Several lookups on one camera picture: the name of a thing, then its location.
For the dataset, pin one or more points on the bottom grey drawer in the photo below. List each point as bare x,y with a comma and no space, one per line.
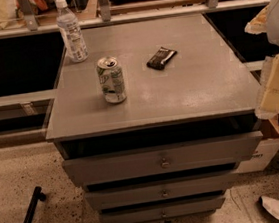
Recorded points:
164,210

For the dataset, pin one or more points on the grey drawer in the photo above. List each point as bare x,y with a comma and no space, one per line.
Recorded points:
158,191
134,163
164,210

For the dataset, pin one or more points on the metal shelf frame rail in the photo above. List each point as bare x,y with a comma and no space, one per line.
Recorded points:
140,16

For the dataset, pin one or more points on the green white soda can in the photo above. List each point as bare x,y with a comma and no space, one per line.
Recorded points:
111,79

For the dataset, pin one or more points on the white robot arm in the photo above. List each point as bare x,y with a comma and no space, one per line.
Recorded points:
267,21

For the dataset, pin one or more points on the clear plastic water bottle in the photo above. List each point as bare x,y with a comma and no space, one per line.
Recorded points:
71,32

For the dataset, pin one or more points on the grey drawer cabinet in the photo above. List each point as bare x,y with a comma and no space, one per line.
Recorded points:
203,92

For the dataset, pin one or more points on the white cardboard box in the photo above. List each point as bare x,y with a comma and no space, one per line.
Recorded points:
266,149

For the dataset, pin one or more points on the middle grey drawer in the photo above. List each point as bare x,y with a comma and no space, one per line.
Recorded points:
158,191

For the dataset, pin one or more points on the top grey drawer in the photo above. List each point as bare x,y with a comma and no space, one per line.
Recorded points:
134,163

